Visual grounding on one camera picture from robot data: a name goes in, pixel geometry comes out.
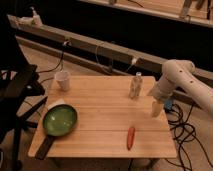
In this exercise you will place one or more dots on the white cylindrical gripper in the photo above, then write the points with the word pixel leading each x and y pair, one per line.
pixel 157 107

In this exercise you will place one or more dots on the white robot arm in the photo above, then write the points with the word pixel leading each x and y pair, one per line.
pixel 179 73

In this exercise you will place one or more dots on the clear plastic bottle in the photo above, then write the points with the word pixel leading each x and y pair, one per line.
pixel 135 86

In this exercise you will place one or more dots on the blue box on floor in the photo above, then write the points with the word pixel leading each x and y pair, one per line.
pixel 168 105

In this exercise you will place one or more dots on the orange carrot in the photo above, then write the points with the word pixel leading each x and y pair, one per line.
pixel 130 137

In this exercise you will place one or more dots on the white paper cup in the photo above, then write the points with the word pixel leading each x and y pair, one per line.
pixel 63 80

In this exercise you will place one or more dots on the green frying pan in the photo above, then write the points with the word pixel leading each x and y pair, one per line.
pixel 59 121

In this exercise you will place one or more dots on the black tripod stand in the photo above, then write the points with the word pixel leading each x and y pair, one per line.
pixel 18 80

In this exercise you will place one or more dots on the long metal rail beam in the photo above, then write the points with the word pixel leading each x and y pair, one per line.
pixel 148 62

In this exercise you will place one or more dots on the white device on rail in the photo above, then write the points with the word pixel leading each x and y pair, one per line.
pixel 35 19

